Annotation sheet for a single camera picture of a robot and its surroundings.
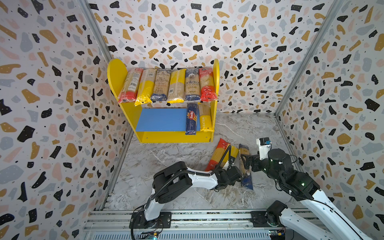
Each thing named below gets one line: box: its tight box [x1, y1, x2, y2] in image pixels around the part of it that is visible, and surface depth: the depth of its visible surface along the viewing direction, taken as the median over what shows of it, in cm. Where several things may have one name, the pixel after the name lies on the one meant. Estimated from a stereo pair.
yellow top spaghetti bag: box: [166, 68, 187, 104], surface depth 75 cm
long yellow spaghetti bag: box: [134, 68, 158, 107], surface depth 75 cm
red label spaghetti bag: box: [118, 68, 144, 104], surface depth 75 cm
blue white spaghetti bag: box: [184, 67, 201, 101], surface depth 76 cm
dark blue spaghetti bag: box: [151, 69, 172, 101], surface depth 76 cm
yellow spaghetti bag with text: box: [198, 102, 213, 130], surface depth 97 cm
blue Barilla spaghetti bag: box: [185, 102, 198, 136], surface depth 97 cm
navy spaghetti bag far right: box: [238, 143, 254, 190], surface depth 87 cm
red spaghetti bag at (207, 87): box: [199, 66, 218, 102], surface depth 75 cm
